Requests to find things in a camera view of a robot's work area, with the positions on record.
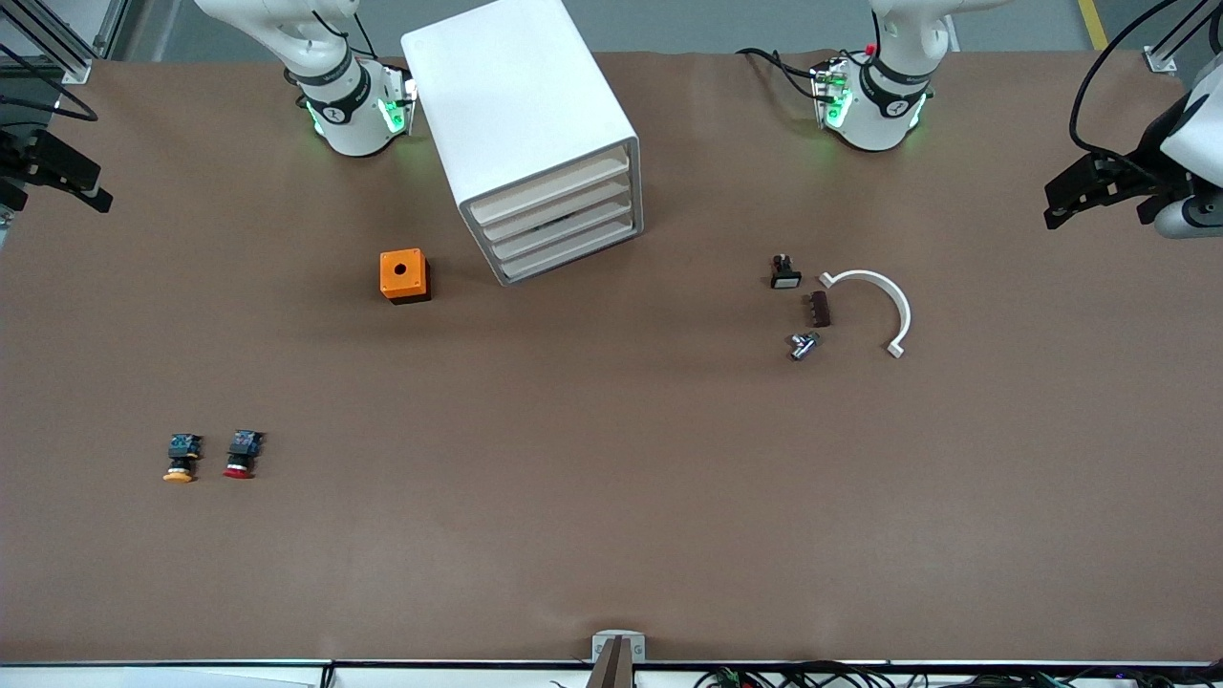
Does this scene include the black left arm base cable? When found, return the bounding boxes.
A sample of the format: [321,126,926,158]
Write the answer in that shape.
[736,46,834,102]

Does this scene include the yellow mushroom push button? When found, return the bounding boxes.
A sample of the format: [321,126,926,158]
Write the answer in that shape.
[161,433,204,484]

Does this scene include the red mushroom push button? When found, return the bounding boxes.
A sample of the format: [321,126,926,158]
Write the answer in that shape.
[222,430,267,481]

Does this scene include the orange box with hole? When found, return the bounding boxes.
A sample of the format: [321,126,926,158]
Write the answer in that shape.
[379,248,432,306]

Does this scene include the aluminium frame profile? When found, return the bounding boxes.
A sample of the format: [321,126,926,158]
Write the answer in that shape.
[1142,0,1223,75]
[0,0,132,85]

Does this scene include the white curved plastic arc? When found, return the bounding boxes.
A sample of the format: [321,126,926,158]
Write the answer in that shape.
[818,269,912,360]

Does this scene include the grey metal bracket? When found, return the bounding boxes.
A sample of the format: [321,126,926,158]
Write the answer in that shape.
[591,630,647,688]

